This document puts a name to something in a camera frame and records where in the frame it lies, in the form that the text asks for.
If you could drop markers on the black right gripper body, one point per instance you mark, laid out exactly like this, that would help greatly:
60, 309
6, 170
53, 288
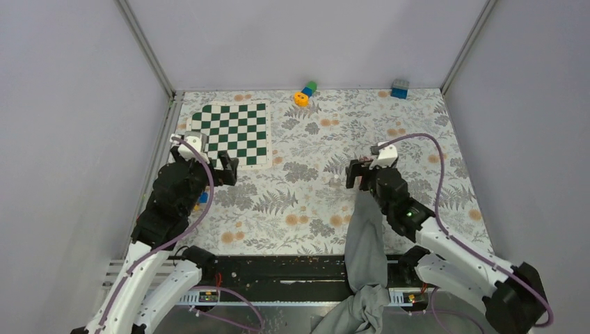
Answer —
369, 179

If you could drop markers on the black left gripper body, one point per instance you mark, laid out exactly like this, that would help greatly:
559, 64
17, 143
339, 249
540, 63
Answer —
218, 175

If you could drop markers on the grey sleeved forearm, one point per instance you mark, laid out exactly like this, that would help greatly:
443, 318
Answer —
367, 271

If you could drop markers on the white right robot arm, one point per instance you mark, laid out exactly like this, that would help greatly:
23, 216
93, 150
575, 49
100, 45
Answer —
511, 297

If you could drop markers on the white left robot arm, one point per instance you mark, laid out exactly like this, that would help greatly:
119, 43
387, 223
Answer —
165, 219

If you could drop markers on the blue yellow toy car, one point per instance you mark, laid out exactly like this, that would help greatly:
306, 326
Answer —
203, 199

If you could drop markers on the green white chessboard mat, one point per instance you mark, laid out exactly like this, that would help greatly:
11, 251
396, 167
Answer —
242, 129

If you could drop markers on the floral tablecloth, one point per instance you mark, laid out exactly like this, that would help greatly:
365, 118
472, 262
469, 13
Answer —
295, 207

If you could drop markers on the yellow blue green toy blocks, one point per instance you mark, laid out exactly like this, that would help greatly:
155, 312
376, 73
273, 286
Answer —
302, 97

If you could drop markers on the blue grey toy block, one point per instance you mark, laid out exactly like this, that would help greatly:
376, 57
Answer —
399, 89

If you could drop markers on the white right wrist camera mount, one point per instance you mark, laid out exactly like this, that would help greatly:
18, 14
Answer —
384, 156

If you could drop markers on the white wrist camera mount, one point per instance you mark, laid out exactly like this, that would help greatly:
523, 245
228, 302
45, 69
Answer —
186, 146
384, 156

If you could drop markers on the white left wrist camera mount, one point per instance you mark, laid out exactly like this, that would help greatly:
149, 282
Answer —
186, 146

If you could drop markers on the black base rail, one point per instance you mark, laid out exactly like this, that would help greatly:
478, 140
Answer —
315, 280

